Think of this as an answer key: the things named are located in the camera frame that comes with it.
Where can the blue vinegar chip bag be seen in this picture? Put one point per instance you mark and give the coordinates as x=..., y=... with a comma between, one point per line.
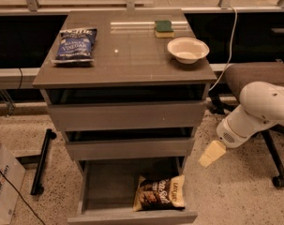
x=76, y=45

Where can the brown sea salt chip bag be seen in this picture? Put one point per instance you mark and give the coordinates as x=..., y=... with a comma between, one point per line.
x=159, y=194

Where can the grey top drawer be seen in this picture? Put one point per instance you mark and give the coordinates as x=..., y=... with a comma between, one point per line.
x=82, y=117

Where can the black metal bar stand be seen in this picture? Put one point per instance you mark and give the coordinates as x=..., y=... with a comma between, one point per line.
x=37, y=188

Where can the grey drawer cabinet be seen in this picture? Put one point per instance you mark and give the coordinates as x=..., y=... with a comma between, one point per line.
x=131, y=65

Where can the grey middle drawer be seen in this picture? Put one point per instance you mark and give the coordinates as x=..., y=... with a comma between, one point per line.
x=138, y=148

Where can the grey office chair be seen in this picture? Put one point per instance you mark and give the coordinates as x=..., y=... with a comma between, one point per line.
x=236, y=77

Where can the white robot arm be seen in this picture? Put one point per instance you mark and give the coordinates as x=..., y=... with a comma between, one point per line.
x=261, y=106

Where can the white paper bowl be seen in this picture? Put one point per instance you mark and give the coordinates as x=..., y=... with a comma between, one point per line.
x=187, y=50

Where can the white cardboard box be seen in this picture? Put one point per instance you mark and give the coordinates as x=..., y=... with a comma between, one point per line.
x=11, y=177

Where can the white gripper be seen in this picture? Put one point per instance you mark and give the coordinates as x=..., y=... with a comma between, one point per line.
x=228, y=135

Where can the grey open bottom drawer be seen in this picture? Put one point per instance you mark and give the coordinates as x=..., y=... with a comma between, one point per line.
x=108, y=193

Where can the green yellow sponge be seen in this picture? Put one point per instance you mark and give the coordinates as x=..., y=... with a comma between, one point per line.
x=163, y=29

